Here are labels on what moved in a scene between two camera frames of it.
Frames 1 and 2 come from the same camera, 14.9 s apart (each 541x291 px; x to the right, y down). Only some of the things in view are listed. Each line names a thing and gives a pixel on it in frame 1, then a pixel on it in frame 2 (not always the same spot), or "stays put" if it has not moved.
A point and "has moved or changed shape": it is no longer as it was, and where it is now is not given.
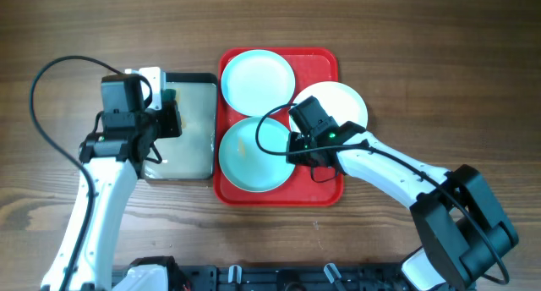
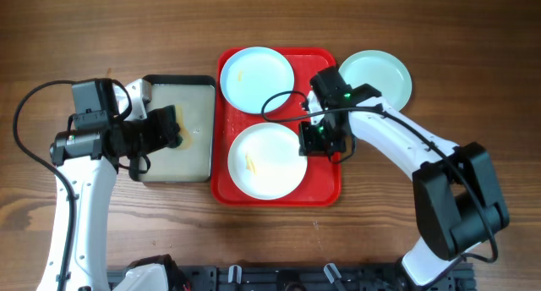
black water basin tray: [191, 156] stays put
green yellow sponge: [178, 101] to [184, 130]
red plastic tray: [305, 184] to [229, 121]
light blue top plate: [256, 82] stays put
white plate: [337, 99] has moved or changed shape
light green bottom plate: [247, 166] to [384, 71]
